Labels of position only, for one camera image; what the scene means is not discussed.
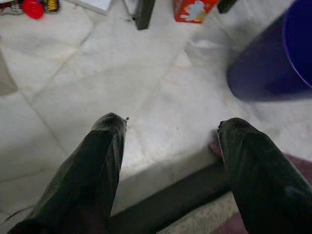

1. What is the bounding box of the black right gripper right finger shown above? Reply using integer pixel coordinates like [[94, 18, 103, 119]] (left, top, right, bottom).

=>
[[217, 117, 312, 234]]

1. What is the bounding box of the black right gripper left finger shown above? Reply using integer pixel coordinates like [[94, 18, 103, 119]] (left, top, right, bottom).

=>
[[7, 112, 127, 234]]

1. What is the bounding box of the dark blue bucket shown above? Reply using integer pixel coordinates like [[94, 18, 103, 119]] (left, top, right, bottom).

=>
[[226, 0, 312, 102]]

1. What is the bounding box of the yellow black coiled toy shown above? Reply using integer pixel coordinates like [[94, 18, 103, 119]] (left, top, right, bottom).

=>
[[46, 0, 60, 14]]

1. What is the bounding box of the red round toy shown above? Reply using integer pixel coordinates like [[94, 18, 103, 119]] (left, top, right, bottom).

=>
[[23, 0, 45, 20]]

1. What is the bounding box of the dark furniture leg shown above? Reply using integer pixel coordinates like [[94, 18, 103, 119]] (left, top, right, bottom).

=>
[[135, 0, 156, 31]]

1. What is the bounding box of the orange cartoon print box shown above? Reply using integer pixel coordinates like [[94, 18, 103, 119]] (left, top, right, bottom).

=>
[[173, 0, 219, 24]]

